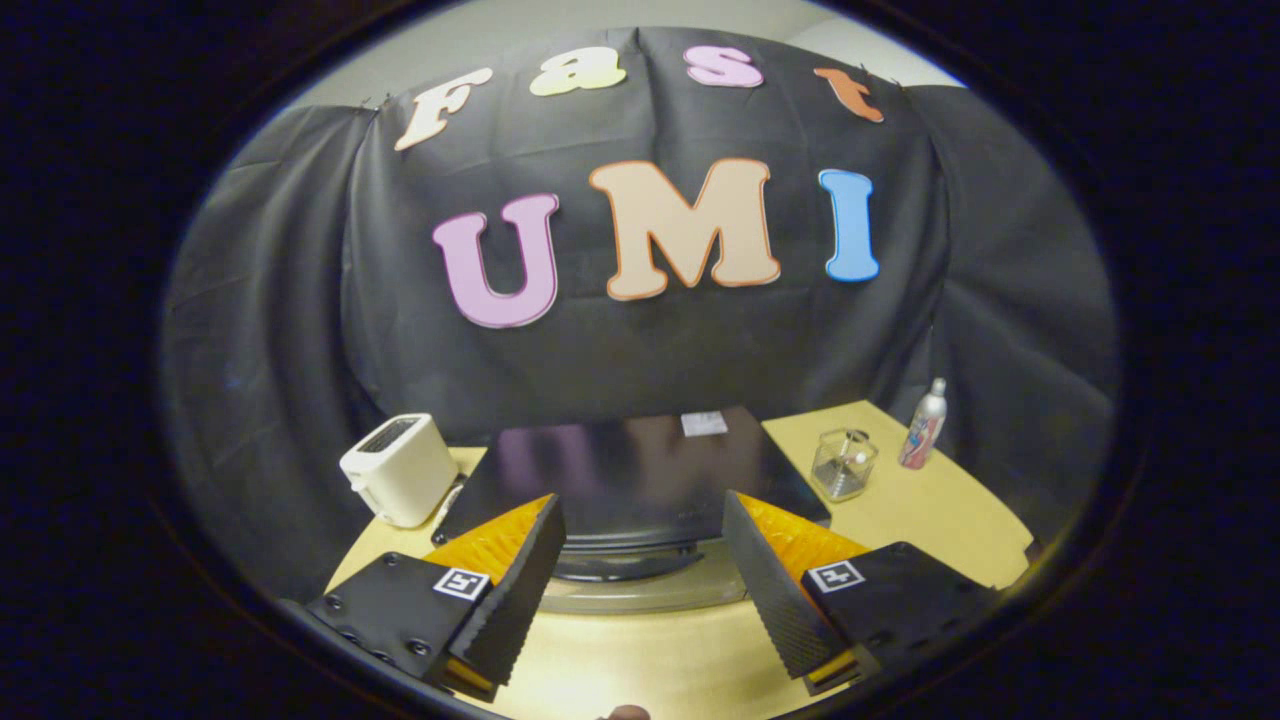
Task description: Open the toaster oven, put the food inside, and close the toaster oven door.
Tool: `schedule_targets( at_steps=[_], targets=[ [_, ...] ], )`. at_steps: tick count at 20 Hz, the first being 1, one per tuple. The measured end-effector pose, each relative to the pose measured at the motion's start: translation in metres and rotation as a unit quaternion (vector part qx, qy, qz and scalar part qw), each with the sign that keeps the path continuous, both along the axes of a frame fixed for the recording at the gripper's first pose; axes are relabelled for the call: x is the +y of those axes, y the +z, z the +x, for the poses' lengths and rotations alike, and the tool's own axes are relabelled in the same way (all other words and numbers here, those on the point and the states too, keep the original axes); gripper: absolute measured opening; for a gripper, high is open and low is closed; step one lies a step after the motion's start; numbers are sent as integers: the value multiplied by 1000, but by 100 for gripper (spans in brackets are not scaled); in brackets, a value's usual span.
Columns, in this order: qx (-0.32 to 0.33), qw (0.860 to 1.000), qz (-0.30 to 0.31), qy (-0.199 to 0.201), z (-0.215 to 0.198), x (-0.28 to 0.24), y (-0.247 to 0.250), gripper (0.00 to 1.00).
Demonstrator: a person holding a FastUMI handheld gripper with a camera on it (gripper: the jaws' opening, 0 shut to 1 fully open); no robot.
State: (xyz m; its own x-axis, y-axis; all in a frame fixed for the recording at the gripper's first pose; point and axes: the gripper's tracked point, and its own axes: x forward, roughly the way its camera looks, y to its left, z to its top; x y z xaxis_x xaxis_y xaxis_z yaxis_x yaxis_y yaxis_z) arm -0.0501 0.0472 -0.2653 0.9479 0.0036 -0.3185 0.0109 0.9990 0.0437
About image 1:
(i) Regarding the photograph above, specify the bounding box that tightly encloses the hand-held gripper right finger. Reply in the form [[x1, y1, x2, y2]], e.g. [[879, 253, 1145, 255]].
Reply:
[[720, 490, 1001, 698]]

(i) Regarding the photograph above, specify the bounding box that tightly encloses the silver spray bottle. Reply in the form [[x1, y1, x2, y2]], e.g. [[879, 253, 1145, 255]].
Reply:
[[898, 377, 948, 471]]

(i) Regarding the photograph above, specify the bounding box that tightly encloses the white bread toaster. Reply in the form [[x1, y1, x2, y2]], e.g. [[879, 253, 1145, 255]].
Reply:
[[339, 413, 459, 529]]

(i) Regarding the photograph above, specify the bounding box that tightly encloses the black toaster oven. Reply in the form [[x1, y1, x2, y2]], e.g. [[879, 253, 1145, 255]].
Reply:
[[432, 405, 833, 617]]

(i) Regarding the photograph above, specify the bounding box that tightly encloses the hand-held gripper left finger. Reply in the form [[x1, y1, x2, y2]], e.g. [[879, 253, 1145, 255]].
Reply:
[[278, 493, 567, 703]]

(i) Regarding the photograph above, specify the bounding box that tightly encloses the black backdrop cloth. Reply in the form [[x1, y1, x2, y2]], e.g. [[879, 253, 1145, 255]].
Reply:
[[158, 25, 1119, 601]]

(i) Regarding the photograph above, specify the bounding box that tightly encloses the clear glass jar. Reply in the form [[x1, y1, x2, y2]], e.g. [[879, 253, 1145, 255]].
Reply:
[[811, 428, 879, 502]]

